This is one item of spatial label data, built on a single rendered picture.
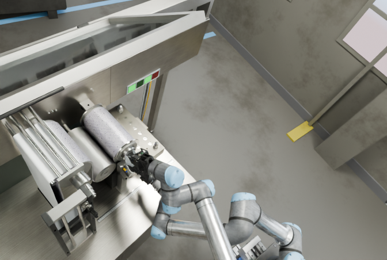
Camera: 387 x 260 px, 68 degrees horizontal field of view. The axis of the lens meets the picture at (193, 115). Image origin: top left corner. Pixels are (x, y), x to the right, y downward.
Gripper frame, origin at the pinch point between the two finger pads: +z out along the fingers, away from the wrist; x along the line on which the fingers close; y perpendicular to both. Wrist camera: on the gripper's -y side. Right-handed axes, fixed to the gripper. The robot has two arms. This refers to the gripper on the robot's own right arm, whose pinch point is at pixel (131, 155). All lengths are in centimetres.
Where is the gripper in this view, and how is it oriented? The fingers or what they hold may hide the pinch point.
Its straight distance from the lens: 155.2
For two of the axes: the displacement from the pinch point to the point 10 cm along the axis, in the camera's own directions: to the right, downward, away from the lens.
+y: 2.4, -5.7, -7.9
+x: -6.7, 4.9, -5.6
